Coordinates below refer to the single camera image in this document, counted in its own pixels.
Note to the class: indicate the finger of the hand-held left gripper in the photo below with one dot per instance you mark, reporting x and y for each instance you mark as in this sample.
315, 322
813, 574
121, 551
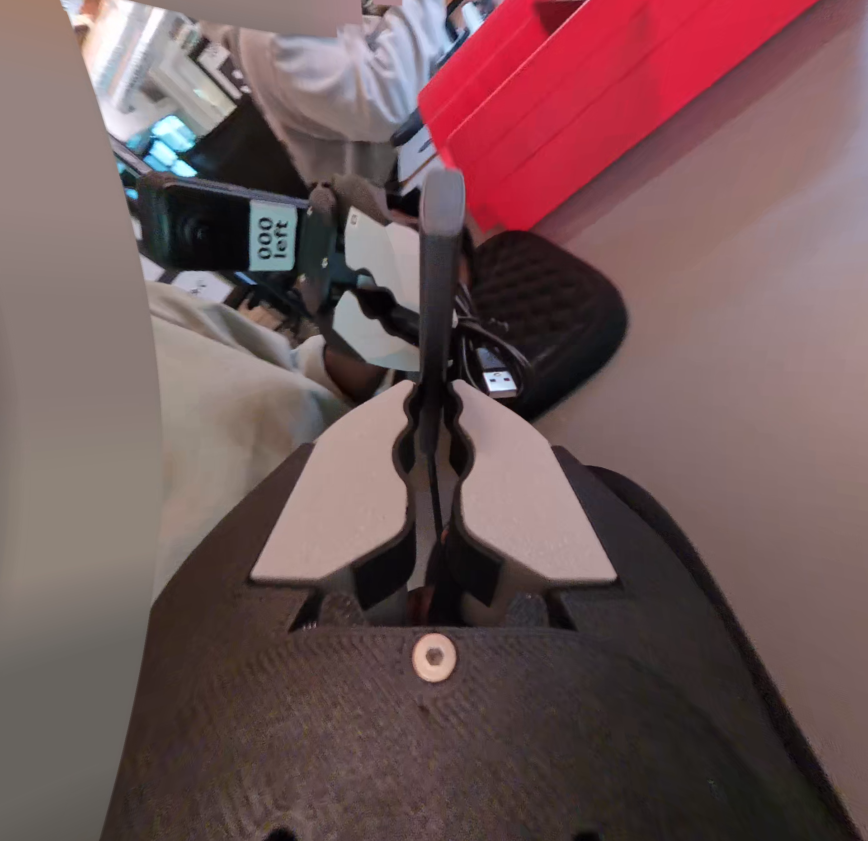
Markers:
356, 329
373, 244

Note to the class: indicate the black textured pad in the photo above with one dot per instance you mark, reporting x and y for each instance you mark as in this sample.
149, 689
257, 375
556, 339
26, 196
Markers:
563, 312

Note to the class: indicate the person's left forearm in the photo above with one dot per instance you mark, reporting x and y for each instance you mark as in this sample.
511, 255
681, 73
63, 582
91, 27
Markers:
230, 393

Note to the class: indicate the person's left hand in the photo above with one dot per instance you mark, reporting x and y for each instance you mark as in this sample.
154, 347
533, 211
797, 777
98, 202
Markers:
356, 377

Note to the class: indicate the red paper gift bag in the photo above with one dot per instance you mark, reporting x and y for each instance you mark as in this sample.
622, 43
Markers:
576, 109

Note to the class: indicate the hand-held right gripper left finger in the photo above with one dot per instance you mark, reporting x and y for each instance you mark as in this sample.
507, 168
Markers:
339, 509

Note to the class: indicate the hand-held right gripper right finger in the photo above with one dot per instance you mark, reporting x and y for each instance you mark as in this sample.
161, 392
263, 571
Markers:
529, 515

